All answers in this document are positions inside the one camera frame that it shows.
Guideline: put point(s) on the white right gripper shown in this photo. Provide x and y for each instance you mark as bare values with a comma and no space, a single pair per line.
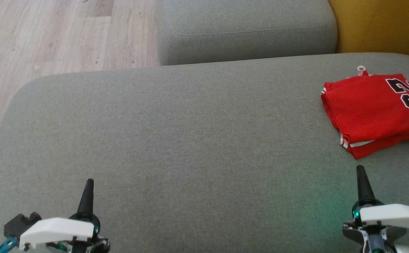
390,216

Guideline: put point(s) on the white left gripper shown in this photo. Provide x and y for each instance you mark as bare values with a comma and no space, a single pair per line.
57,230

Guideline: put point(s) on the red white basketball jersey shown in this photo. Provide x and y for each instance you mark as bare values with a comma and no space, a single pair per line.
365,109

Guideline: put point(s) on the grey fabric sofa seat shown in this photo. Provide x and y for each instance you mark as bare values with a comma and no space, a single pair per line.
190,140

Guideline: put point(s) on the yellow sofa cushion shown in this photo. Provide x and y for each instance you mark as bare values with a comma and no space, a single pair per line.
383,24

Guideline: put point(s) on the grey fabric sofa block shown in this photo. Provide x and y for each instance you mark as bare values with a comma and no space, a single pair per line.
246,24

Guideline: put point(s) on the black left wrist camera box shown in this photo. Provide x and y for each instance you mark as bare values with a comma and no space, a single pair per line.
14,225

